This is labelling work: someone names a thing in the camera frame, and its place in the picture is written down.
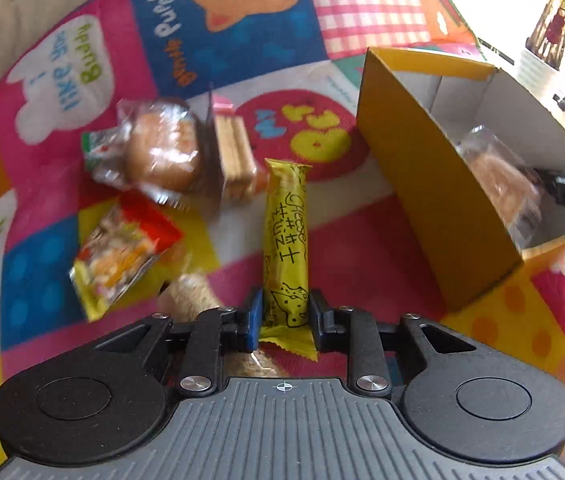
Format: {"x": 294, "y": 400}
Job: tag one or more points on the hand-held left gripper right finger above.
{"x": 318, "y": 320}

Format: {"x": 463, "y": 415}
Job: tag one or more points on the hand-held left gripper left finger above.
{"x": 255, "y": 317}

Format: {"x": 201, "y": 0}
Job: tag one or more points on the sesame stick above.
{"x": 190, "y": 295}

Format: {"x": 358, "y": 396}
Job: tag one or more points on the round bread bun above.
{"x": 502, "y": 185}
{"x": 162, "y": 152}

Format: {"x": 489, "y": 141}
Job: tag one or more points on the yellow cheese snack bar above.
{"x": 287, "y": 240}

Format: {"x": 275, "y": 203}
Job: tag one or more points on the red and yellow snack packet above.
{"x": 117, "y": 250}

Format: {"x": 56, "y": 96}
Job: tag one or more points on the yellow cardboard box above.
{"x": 412, "y": 160}

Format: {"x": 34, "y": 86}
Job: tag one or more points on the clear biscuit packet pink label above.
{"x": 235, "y": 155}

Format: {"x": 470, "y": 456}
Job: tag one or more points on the small red green candy packet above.
{"x": 97, "y": 147}

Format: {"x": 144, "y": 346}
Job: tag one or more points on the colourful cartoon play mat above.
{"x": 387, "y": 25}

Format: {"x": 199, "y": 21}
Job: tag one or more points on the grey sofa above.
{"x": 7, "y": 20}

